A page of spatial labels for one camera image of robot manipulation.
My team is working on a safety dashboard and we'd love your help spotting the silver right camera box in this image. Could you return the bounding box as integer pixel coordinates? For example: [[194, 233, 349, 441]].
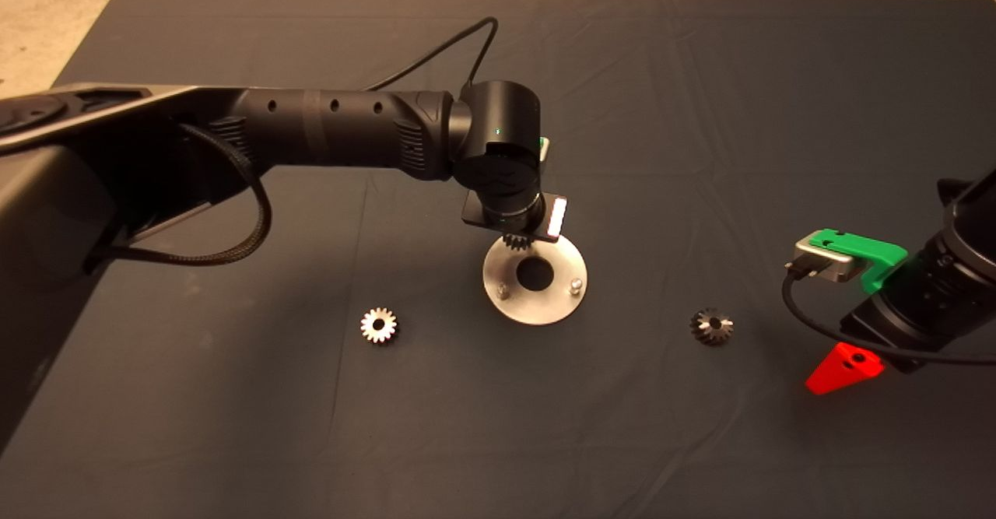
[[794, 240, 864, 284]]

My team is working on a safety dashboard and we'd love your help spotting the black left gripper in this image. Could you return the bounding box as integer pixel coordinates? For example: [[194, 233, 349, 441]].
[[461, 191, 569, 244]]

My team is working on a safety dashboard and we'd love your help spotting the black right camera cable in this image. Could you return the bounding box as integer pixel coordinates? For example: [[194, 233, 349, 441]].
[[782, 261, 996, 366]]

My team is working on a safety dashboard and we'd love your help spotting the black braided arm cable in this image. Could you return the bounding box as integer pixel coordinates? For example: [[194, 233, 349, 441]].
[[109, 122, 273, 267]]

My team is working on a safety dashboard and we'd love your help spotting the dark grey table cloth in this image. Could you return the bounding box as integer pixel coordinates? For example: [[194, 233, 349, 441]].
[[0, 0, 996, 519]]

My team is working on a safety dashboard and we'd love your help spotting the thin black left camera cable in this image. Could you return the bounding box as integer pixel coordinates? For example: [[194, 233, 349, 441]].
[[366, 17, 499, 92]]

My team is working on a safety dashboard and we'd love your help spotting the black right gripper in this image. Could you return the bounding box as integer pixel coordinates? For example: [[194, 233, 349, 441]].
[[805, 258, 996, 395]]

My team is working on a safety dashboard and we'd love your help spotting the green right camera mount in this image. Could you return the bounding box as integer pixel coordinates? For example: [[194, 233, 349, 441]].
[[809, 228, 909, 296]]

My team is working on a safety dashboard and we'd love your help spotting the round metal carrier plate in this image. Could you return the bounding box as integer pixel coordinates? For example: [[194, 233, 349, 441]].
[[482, 233, 589, 326]]

